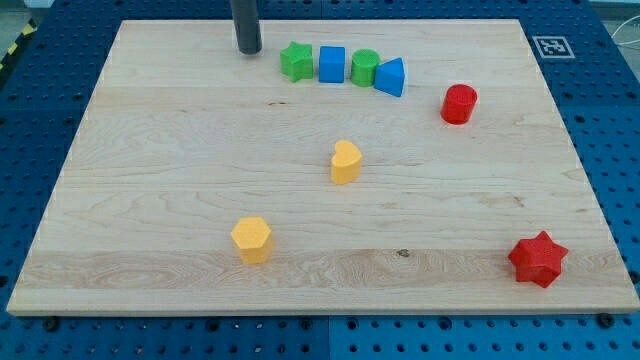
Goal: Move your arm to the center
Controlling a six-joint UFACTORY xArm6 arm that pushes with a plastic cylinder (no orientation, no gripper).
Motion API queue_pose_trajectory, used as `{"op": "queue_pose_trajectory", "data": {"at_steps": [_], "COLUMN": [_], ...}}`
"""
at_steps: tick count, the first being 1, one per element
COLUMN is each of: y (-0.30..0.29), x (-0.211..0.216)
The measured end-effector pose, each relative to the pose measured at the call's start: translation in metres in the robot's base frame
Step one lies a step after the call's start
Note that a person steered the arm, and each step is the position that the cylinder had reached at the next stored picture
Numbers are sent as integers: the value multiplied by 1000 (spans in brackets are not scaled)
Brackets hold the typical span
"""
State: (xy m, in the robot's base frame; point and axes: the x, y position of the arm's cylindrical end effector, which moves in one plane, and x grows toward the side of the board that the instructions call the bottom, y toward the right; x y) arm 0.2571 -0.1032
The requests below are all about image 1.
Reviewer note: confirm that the green cylinder block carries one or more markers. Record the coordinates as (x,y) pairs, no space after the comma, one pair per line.
(364,63)

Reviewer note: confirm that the red star block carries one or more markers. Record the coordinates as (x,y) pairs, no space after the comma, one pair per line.
(538,260)

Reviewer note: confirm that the white fiducial marker tag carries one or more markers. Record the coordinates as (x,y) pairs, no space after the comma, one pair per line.
(553,47)

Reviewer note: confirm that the green star block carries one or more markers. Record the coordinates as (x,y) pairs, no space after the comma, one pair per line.
(297,61)

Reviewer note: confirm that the yellow heart block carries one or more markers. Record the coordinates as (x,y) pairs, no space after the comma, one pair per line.
(346,163)

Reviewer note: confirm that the red cylinder block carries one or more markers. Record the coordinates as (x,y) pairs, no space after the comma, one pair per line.
(458,104)

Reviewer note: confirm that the blue triangular prism block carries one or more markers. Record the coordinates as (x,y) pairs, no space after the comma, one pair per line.
(390,77)

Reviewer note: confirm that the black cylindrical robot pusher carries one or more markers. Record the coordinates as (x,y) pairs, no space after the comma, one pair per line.
(245,17)

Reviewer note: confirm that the yellow hexagon block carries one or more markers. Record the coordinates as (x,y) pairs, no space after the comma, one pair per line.
(253,239)

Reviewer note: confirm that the light wooden board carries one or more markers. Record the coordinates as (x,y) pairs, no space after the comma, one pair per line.
(183,136)

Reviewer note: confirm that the black yellow hazard tape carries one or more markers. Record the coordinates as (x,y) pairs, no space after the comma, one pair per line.
(18,47)

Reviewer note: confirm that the blue cube block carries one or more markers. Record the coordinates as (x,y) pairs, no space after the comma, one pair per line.
(332,64)

